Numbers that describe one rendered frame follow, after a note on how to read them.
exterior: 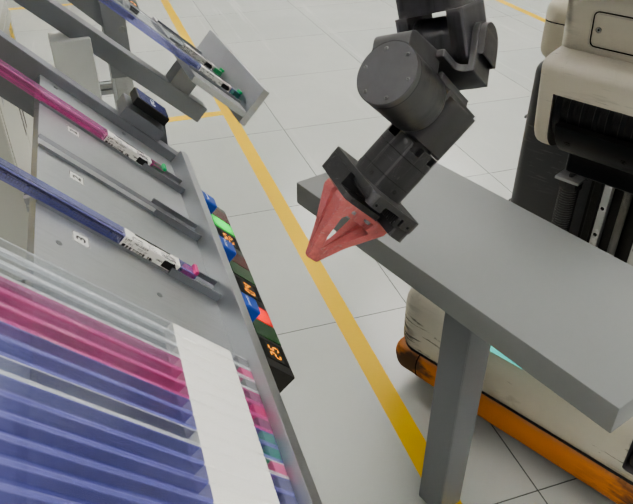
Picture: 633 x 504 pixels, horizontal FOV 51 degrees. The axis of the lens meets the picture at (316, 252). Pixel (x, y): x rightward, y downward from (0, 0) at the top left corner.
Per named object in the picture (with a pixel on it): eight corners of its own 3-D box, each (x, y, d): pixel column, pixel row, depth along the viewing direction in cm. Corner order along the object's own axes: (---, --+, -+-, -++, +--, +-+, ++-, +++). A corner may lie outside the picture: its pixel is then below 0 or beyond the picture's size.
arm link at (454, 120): (491, 120, 62) (452, 89, 65) (463, 88, 56) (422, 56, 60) (439, 175, 64) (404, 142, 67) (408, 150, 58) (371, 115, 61)
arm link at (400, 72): (500, 31, 62) (418, 45, 67) (453, -40, 53) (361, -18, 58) (486, 152, 60) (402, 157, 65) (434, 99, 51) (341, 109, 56)
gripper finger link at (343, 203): (293, 256, 62) (359, 182, 60) (273, 218, 68) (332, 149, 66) (341, 285, 66) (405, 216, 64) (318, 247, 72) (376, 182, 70)
